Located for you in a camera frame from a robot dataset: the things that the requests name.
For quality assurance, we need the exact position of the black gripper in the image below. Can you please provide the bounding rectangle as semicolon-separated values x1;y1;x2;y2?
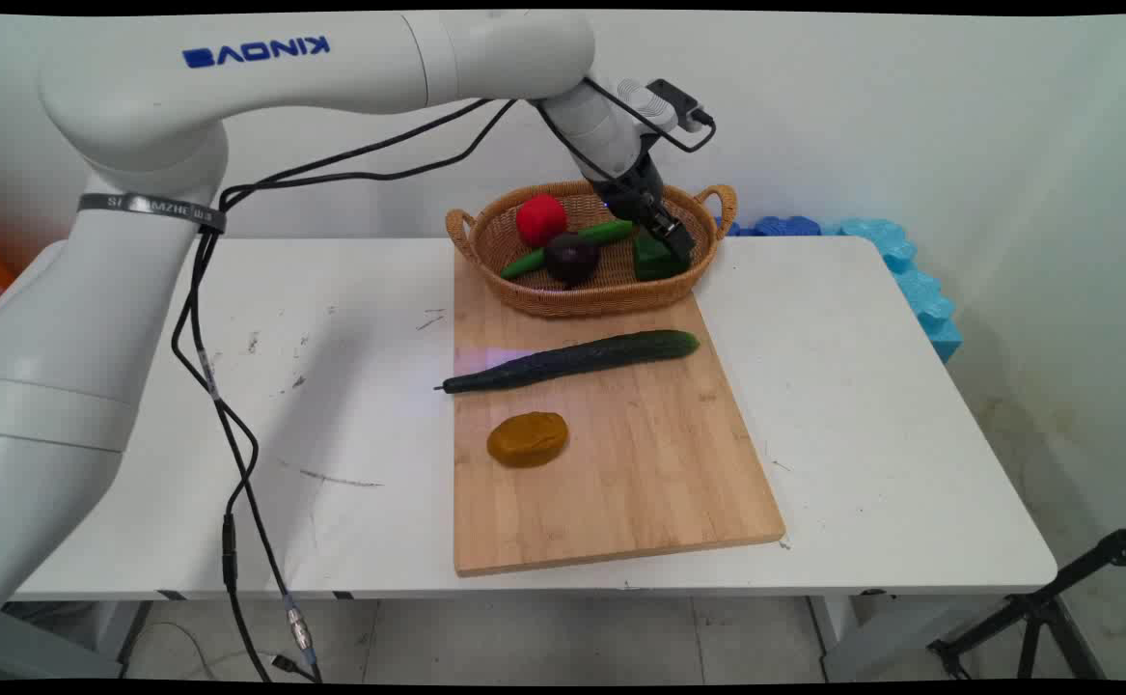
590;150;698;264

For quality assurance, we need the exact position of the long dark green cucumber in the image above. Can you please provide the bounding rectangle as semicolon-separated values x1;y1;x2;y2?
434;329;701;396

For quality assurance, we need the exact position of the green bell pepper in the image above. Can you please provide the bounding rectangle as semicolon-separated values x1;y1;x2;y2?
632;235;695;283

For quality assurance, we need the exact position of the small green cucumber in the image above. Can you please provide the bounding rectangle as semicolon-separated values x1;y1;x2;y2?
500;220;636;282

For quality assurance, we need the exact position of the woven wicker basket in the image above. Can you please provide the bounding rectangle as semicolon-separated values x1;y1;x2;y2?
445;179;738;319

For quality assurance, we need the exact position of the dark purple round vegetable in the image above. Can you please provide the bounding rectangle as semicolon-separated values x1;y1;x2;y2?
543;233;602;287

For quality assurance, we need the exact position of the dark blue foam piece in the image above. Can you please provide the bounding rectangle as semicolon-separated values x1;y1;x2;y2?
715;215;841;238

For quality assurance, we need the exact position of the red pepper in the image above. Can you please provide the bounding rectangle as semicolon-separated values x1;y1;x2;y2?
515;194;569;248

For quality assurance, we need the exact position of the bamboo cutting board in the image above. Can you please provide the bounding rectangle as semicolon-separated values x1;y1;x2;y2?
453;246;786;578

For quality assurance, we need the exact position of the brown yellow potato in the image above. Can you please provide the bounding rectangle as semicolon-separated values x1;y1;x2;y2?
486;411;570;469

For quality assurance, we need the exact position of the light blue foam piece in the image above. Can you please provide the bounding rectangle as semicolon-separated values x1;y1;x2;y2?
835;218;965;364

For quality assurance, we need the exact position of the white table leg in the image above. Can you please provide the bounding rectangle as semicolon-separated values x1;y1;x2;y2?
807;591;940;682

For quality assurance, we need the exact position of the black tripod stand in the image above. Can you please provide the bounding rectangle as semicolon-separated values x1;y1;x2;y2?
927;514;1126;681

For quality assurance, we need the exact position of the grey table leg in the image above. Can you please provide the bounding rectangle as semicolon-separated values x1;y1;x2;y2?
0;600;153;681

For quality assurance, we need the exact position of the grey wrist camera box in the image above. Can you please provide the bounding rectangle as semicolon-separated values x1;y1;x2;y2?
616;78;715;137

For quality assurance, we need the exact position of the thin black cable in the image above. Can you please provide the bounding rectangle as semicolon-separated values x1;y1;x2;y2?
172;77;718;503

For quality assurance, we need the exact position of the black cable with connectors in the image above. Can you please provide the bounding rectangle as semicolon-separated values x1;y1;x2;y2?
170;97;718;682

